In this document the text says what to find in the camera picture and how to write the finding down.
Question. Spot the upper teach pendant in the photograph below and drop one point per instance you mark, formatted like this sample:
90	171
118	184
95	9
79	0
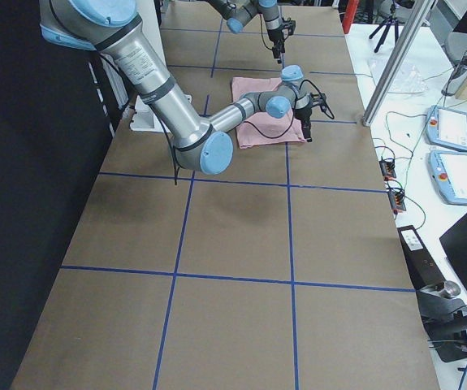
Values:
447	128

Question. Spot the orange connector block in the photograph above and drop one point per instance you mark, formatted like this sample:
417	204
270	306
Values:
396	198
387	168

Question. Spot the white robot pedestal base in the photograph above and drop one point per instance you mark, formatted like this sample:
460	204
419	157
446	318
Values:
155	84

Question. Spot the teach pendant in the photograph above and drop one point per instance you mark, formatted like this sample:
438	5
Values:
449	172
447	128

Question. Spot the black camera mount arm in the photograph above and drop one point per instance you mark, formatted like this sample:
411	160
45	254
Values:
445	321

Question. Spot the clear plastic bag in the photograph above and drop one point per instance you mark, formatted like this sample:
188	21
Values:
408	79

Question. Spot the pink Snoopy t-shirt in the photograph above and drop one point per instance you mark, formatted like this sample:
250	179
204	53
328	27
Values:
261	128

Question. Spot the red fire extinguisher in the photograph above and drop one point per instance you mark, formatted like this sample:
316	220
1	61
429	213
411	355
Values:
349	15

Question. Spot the lower orange connector block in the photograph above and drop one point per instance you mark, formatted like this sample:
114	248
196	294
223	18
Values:
396	198

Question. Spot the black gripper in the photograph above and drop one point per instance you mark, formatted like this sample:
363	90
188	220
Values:
274	40
304	114

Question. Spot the black camera tripod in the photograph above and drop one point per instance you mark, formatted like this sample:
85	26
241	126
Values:
384	27

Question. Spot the aluminium frame post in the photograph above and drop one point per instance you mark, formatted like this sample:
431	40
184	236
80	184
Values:
406	38

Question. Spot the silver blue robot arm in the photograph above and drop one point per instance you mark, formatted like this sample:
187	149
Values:
197	143
238	14

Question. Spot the upper orange connector block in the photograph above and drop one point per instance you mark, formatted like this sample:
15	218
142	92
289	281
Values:
387	168

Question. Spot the black power box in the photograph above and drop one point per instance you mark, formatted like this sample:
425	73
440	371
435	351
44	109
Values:
423	270

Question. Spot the lower teach pendant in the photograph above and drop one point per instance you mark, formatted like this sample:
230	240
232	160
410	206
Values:
449	172

